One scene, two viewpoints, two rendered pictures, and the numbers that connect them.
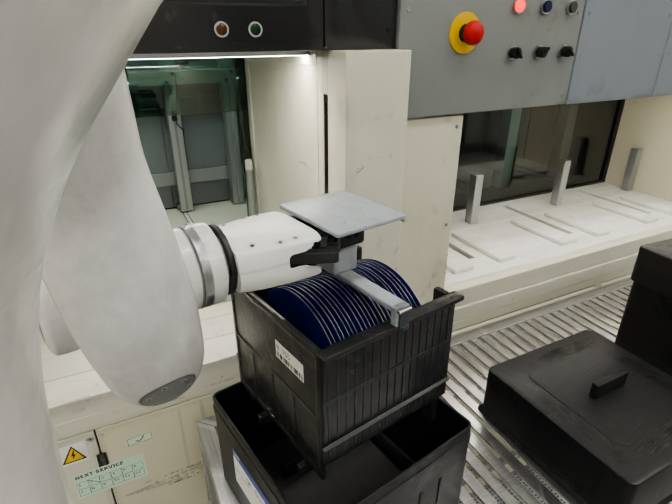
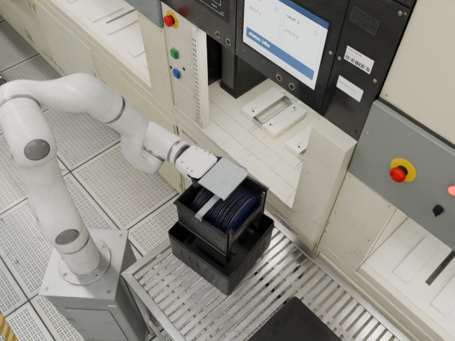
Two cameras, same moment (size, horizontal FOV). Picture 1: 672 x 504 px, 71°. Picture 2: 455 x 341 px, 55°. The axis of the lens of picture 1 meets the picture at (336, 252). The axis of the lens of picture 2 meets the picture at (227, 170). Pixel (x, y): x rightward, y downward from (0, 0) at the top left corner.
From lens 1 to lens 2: 1.18 m
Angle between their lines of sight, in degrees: 60
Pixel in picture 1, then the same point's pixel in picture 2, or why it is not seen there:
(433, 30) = (381, 152)
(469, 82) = (400, 194)
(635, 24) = not seen: outside the picture
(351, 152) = (305, 162)
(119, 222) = (127, 141)
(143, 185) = (135, 138)
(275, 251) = (183, 168)
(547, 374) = (300, 326)
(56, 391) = (216, 132)
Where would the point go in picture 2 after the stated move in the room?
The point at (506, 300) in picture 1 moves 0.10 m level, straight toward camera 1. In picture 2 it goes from (403, 318) to (373, 314)
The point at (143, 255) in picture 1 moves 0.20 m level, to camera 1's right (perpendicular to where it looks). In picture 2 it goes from (129, 149) to (140, 205)
